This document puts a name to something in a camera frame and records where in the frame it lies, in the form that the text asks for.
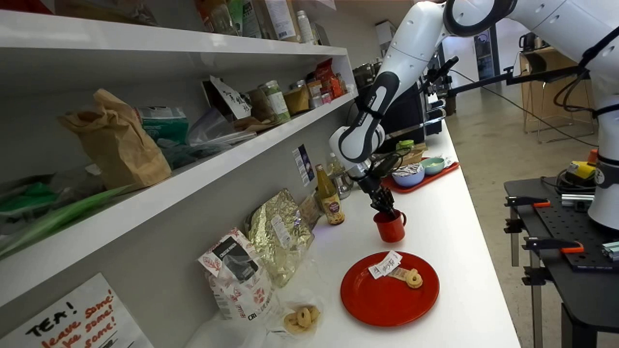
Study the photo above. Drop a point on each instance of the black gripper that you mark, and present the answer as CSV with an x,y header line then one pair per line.
x,y
376,176

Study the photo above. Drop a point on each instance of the red cup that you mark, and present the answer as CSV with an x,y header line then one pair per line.
x,y
390,228

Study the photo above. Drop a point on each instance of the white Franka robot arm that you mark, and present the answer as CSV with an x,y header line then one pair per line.
x,y
413,44

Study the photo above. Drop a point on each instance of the small green cup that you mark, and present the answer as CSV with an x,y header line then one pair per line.
x,y
405,145

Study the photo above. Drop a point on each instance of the red round plate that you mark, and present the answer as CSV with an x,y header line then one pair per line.
x,y
380,305

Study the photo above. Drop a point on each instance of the blue and white bowl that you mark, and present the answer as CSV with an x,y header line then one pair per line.
x,y
409,176

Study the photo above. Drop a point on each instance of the yellow glass bottle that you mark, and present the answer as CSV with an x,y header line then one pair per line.
x,y
330,199

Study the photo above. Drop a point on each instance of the red serving tray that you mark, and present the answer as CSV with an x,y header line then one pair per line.
x,y
438,174

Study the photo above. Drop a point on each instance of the pale green bowl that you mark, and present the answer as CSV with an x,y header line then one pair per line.
x,y
434,164

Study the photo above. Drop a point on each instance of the round beige cookie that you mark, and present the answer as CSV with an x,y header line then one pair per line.
x,y
413,278

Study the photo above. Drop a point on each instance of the black coffee machine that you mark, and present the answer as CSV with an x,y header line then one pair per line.
x,y
415,112

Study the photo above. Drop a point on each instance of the gold foil bag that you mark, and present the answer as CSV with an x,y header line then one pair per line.
x,y
281,234

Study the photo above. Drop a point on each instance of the red snack packets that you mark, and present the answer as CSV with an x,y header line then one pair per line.
x,y
330,79

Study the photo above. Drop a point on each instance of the jar with yellow contents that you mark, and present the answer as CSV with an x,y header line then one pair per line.
x,y
297,98

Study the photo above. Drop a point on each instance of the wrapped cookies in plastic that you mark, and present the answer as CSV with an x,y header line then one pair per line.
x,y
303,317

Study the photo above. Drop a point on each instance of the jar with white label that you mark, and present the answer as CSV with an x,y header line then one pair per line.
x,y
277,102

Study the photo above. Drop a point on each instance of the white bag with black label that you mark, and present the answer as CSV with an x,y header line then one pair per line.
x,y
237,276

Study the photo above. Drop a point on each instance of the clear plastic bag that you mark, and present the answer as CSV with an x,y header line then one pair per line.
x,y
215,135

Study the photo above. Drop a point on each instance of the white and black carton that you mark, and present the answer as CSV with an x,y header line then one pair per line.
x,y
227,97

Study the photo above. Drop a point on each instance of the white plastic bottle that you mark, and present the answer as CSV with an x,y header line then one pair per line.
x,y
304,27

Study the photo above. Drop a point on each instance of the wooden counter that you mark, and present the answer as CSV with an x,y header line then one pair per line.
x,y
548,89

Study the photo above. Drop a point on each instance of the black work table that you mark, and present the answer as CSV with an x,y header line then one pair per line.
x,y
581,282

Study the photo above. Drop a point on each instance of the white tall carton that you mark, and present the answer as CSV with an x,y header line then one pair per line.
x,y
279,17

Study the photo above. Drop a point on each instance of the dark kettle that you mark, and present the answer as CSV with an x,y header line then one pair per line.
x,y
529,40

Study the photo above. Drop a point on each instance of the teal green box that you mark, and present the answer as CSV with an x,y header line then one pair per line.
x,y
165,124

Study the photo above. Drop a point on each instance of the orange and green packet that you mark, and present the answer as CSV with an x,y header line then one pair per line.
x,y
219,13

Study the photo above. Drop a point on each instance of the brown paper bag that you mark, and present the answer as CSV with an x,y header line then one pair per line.
x,y
123,145

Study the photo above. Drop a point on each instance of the handwritten tea sign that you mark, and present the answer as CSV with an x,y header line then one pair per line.
x,y
78,321

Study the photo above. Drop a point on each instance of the green plastic packets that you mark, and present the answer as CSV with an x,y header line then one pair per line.
x,y
51,218

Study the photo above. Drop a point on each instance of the small black wall sign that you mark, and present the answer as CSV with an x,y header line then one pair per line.
x,y
306,164

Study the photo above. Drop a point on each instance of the white wall shelf unit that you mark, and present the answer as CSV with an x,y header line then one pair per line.
x,y
214,166

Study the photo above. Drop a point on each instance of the black camera boom pole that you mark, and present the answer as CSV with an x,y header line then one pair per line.
x,y
515,77

